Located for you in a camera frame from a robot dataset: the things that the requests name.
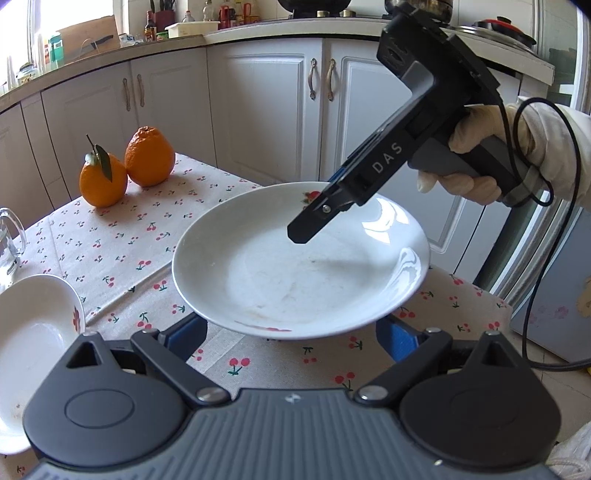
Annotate cherry print tablecloth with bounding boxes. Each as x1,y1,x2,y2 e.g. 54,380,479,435
17,155,512,393

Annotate orange with green leaf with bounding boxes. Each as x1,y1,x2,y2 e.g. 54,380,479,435
79,136,128,208

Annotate black wok on stove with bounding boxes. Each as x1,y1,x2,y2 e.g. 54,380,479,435
279,0,351,18

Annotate white kitchen cabinets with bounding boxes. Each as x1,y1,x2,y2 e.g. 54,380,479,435
0,36,555,296

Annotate white plate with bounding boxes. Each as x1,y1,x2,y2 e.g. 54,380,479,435
172,182,430,340
0,274,85,455

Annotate bumpy orange without leaf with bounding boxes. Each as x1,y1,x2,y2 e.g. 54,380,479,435
124,126,175,188

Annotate right hand in white glove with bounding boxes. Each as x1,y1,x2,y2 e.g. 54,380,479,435
416,102,555,204

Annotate glass mug with water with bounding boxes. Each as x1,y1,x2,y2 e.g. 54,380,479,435
0,207,27,292

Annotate white sleeve forearm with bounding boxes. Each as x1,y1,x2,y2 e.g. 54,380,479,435
522,103,591,211

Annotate knife block with knives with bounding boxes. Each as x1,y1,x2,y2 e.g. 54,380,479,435
149,0,175,32

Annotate wooden cutting board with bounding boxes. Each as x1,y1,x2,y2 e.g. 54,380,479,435
58,15,120,64

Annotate steel pot on stove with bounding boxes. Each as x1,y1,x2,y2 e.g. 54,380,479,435
455,16,537,52

